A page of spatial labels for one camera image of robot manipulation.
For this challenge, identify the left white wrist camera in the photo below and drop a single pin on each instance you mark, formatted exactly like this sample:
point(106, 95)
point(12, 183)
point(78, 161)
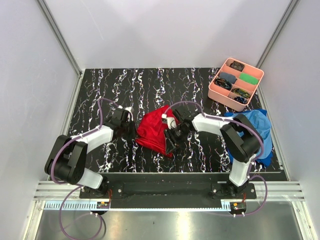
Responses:
point(129, 109)

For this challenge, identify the light blue bucket hat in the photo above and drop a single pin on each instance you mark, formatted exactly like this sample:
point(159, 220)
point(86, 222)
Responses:
point(260, 125)

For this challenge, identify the multicolour bands front compartment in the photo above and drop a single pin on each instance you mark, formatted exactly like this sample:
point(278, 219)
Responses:
point(241, 92)

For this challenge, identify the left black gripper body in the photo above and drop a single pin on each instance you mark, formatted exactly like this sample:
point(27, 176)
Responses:
point(128, 129)

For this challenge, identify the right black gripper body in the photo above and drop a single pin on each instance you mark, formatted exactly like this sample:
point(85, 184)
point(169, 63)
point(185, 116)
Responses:
point(181, 132)

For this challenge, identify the pink divided organizer tray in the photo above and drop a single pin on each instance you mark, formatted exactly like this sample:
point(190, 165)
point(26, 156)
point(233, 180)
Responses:
point(227, 97)

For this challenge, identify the dark patterned item in tray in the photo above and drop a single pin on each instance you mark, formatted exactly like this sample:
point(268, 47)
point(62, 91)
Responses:
point(237, 66)

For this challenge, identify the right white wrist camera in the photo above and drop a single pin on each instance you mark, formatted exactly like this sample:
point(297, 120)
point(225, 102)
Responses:
point(170, 121)

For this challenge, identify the multicolour bands compartment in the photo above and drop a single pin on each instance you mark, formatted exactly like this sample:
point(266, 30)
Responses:
point(223, 83)
point(241, 92)

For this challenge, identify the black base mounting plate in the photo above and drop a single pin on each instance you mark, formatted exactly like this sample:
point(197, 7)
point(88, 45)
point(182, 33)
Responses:
point(216, 185)

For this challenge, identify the green cloth in tray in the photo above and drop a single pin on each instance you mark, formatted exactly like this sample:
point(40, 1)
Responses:
point(248, 79)

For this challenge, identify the multicolour bands left compartment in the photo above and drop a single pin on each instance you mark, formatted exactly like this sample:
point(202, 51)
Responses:
point(223, 83)

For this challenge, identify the grey-blue cloth in tray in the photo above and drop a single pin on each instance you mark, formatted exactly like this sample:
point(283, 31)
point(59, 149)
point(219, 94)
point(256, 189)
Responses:
point(228, 77)

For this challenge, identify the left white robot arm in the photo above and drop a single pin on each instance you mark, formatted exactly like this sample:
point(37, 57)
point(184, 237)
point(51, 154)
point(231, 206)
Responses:
point(67, 159)

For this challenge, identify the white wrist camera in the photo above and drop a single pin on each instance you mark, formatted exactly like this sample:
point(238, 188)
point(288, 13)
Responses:
point(129, 109)
point(170, 121)

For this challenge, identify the red cloth napkin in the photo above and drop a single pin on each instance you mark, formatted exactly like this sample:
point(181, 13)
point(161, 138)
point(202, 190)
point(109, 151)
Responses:
point(150, 132)

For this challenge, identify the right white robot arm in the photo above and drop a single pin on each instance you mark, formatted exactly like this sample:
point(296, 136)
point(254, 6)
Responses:
point(241, 138)

